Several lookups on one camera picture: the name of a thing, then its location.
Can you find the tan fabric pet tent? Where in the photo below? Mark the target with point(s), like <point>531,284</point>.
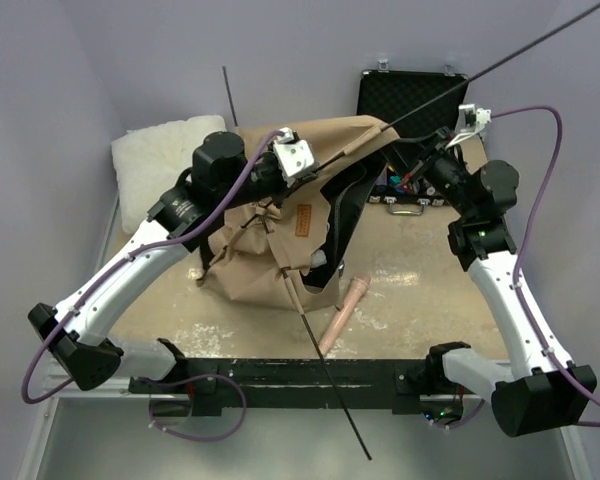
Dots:
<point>262,256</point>

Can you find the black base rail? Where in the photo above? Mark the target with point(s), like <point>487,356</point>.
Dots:
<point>207,386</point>

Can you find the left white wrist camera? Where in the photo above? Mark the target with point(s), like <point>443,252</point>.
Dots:
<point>295,157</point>

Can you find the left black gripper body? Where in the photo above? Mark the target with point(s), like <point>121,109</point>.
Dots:
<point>285,186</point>

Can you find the beige plastic handle toy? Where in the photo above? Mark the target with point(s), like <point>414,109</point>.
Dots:
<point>357,289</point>

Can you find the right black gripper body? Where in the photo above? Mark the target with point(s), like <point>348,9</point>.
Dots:
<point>441,166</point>

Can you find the aluminium frame rail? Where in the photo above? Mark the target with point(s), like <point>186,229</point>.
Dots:
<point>48,412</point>

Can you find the white pompom toy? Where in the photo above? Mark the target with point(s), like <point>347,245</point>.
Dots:
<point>318,259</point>

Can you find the white fluffy pillow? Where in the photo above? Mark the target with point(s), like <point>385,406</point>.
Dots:
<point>148,162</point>

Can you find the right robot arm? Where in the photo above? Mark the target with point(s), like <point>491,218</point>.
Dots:
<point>541,388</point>

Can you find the black tent pole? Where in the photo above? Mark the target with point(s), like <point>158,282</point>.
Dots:
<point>303,317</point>
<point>277,200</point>

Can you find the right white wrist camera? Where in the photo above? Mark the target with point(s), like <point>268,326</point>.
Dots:
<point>473,120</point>

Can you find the black poker chip case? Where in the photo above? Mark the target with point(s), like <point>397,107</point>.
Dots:
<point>386,94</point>

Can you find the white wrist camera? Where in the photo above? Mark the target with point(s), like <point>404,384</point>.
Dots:
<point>295,157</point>
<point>473,120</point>

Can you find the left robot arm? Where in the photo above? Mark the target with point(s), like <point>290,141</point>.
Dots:
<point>76,330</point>

